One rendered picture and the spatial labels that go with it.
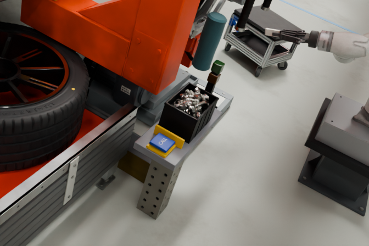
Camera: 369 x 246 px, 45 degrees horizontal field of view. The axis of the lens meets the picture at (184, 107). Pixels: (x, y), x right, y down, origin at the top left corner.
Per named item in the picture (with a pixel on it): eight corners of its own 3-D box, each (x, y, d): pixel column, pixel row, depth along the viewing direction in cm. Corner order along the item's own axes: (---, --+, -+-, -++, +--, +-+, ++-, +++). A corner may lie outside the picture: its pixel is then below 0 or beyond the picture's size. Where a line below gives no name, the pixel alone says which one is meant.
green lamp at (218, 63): (213, 67, 181) (217, 59, 179) (222, 71, 180) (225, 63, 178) (210, 70, 178) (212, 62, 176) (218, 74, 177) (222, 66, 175)
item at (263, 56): (286, 71, 337) (306, 31, 318) (258, 80, 313) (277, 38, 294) (246, 42, 358) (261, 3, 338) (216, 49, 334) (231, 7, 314)
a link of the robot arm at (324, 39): (332, 35, 190) (318, 33, 192) (328, 55, 195) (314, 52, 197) (334, 28, 197) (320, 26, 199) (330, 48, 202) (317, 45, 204)
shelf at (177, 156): (186, 99, 194) (188, 93, 192) (220, 117, 190) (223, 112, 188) (132, 147, 160) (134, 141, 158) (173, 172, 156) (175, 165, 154)
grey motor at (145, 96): (81, 84, 239) (91, 26, 219) (147, 122, 229) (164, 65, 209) (59, 98, 225) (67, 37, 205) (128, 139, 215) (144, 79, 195)
